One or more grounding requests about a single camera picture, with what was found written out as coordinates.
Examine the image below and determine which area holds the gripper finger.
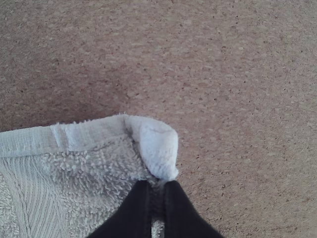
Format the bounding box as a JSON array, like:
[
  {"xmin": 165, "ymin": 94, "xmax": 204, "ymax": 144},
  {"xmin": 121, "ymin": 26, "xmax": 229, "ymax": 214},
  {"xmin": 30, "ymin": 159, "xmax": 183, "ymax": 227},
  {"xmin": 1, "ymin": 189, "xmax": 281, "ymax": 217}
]
[
  {"xmin": 163, "ymin": 180, "xmax": 225, "ymax": 238},
  {"xmin": 86, "ymin": 179, "xmax": 152, "ymax": 238}
]

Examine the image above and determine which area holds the cork mat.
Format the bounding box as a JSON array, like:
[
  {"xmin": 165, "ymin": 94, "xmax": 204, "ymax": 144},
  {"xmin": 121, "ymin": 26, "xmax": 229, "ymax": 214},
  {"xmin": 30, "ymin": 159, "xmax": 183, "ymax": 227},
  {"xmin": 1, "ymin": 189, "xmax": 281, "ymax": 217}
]
[{"xmin": 0, "ymin": 0, "xmax": 317, "ymax": 238}]

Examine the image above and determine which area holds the pale towel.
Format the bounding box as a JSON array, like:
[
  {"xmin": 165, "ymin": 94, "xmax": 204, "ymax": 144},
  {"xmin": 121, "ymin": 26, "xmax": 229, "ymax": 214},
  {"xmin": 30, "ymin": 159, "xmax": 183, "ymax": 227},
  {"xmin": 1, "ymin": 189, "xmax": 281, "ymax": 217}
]
[{"xmin": 0, "ymin": 112, "xmax": 179, "ymax": 238}]

